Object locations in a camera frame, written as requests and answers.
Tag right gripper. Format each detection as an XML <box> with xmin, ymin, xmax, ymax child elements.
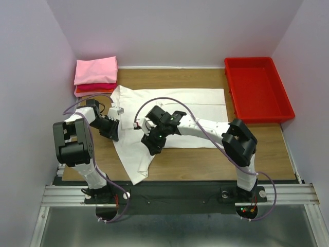
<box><xmin>141</xmin><ymin>123</ymin><xmax>169</xmax><ymax>156</ymax></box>

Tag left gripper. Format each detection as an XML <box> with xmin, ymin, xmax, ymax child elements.
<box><xmin>89</xmin><ymin>116</ymin><xmax>120</xmax><ymax>142</ymax></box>

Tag white t shirt red print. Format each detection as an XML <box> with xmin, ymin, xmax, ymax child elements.
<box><xmin>111</xmin><ymin>86</ymin><xmax>228</xmax><ymax>185</ymax></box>

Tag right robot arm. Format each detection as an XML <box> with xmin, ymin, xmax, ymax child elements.
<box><xmin>134</xmin><ymin>106</ymin><xmax>258</xmax><ymax>201</ymax></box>

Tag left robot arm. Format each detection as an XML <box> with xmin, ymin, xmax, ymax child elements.
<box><xmin>52</xmin><ymin>99</ymin><xmax>124</xmax><ymax>204</ymax></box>

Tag orange folded shirt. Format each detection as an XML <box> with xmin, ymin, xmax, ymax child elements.
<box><xmin>75</xmin><ymin>89</ymin><xmax>114</xmax><ymax>94</ymax></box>

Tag magenta folded shirt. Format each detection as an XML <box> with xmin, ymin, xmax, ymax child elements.
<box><xmin>77</xmin><ymin>83</ymin><xmax>117</xmax><ymax>91</ymax></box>

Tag pink bottom folded shirt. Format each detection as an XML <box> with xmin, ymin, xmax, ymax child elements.
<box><xmin>74</xmin><ymin>91</ymin><xmax>112</xmax><ymax>98</ymax></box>

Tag light pink folded shirt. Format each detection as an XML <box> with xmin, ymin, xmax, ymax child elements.
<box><xmin>74</xmin><ymin>56</ymin><xmax>118</xmax><ymax>85</ymax></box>

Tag red plastic bin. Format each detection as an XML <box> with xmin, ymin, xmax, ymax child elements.
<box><xmin>224</xmin><ymin>57</ymin><xmax>295</xmax><ymax>124</ymax></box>

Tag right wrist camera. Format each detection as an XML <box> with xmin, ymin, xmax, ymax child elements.
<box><xmin>133</xmin><ymin>118</ymin><xmax>154</xmax><ymax>136</ymax></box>

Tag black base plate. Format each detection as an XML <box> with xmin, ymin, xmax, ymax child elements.
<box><xmin>81</xmin><ymin>181</ymin><xmax>267</xmax><ymax>220</ymax></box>

